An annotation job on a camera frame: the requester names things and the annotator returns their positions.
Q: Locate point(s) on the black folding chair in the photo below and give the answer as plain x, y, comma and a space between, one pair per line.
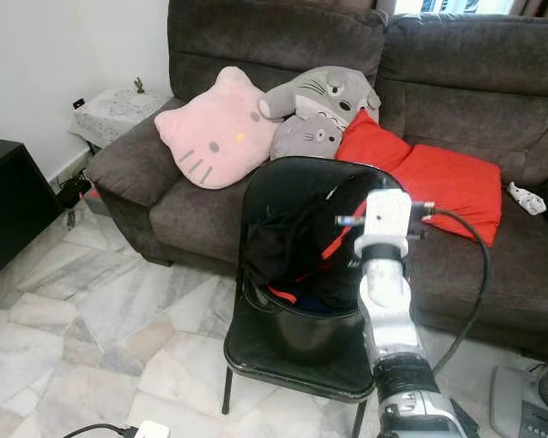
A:
288, 187

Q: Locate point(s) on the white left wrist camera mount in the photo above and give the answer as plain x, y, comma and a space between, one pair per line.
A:
152, 430

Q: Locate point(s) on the side table with white cloth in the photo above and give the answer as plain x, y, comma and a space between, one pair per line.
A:
119, 114

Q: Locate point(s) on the red cushion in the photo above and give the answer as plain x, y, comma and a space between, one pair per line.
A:
370, 146
457, 192

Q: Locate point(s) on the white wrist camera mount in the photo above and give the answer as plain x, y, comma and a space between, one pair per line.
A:
152, 430
388, 217

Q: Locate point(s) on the pink cat face pillow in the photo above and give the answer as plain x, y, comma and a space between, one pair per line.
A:
215, 132

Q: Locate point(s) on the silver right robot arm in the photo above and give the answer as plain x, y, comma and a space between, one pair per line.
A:
388, 310

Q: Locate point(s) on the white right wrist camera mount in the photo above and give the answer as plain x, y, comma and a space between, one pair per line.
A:
388, 217

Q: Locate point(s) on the black TV console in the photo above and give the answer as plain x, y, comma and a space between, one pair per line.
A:
14, 201

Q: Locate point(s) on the small grey Totoro plush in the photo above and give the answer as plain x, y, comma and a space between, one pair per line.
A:
306, 137

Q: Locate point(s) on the dark brown sofa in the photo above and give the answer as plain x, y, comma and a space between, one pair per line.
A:
466, 91

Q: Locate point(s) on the large grey Totoro plush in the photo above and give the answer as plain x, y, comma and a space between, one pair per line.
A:
320, 89

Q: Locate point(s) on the black shirt with red trim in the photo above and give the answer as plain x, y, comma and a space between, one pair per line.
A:
320, 233

